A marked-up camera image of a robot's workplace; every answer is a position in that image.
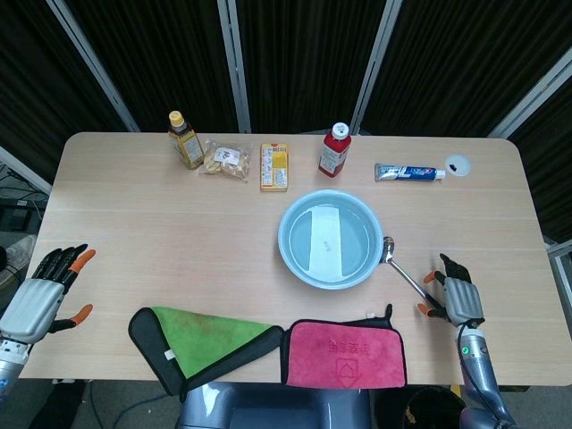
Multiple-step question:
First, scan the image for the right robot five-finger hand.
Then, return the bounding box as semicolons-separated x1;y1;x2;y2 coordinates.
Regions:
417;253;486;326

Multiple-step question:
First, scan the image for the black trash bin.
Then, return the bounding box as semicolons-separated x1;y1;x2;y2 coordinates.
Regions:
404;386;468;429

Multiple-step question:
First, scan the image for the yellow-capped amber bottle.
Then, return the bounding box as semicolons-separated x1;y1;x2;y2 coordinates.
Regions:
167;110;206;171

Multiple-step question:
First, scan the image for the pink cloth black border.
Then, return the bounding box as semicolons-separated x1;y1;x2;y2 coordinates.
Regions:
280;303;408;389

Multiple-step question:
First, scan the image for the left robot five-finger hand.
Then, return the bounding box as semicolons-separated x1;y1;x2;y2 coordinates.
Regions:
0;243;97;345

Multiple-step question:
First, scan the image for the white table cable grommet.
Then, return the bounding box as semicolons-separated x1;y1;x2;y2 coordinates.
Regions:
444;154;473;177

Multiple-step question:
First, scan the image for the light blue basin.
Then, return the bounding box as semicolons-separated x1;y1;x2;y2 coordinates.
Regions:
277;189;384;291

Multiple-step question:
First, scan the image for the clear snack bag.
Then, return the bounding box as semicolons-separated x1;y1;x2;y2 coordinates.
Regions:
199;139;252;182

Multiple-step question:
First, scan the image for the yellow cardboard box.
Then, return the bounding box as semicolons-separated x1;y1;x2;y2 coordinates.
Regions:
259;142;289;193

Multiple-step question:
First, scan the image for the blue white toothpaste tube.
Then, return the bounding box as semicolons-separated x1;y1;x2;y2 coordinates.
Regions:
374;162;447;183

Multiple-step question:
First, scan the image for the red bottle white cap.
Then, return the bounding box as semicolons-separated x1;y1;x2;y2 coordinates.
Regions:
317;122;352;179

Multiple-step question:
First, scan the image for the green cloth black border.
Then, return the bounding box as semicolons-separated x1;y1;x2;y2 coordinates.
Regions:
128;306;285;402

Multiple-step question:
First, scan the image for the white paper towel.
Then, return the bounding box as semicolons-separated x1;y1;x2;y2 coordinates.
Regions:
308;204;344;279

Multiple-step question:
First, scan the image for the metal spoon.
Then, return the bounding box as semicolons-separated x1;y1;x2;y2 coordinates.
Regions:
381;235;442;310

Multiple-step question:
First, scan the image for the grey partition frame post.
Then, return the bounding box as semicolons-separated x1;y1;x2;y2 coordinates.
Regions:
46;0;141;133
0;146;53;196
486;57;572;139
217;0;252;134
349;0;404;135

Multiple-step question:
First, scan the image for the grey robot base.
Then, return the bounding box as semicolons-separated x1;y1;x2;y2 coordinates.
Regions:
178;382;372;429

